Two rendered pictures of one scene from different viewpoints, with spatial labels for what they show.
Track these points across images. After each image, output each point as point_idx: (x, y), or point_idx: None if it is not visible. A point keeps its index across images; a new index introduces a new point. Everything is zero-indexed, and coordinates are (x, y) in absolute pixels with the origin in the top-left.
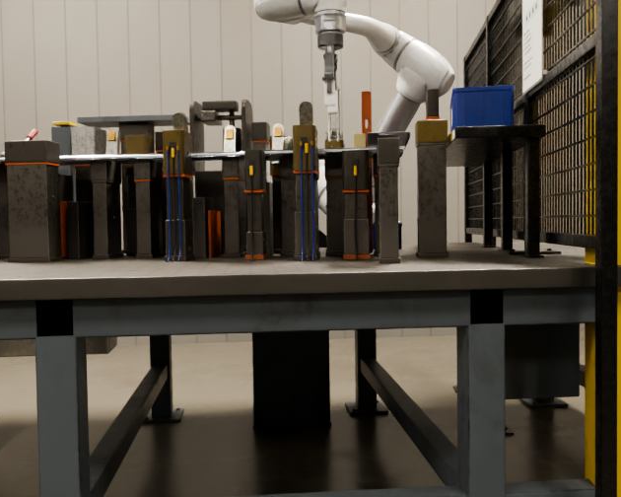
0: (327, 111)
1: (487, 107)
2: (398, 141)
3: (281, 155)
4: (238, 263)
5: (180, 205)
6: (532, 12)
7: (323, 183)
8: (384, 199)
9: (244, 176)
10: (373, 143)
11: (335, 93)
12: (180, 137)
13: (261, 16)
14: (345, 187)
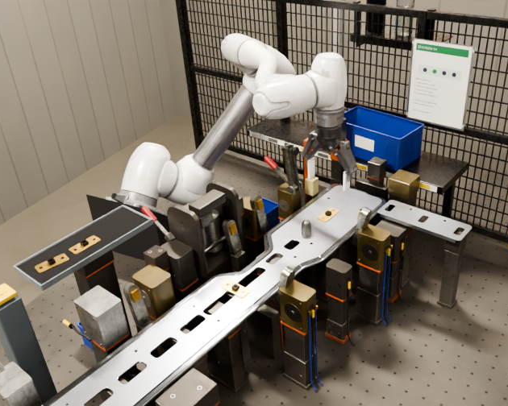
0: (309, 178)
1: (412, 145)
2: (467, 235)
3: (289, 232)
4: (388, 365)
5: (312, 344)
6: (443, 74)
7: (173, 180)
8: (456, 272)
9: (343, 291)
10: (400, 217)
11: (314, 161)
12: (315, 297)
13: (270, 118)
14: (396, 260)
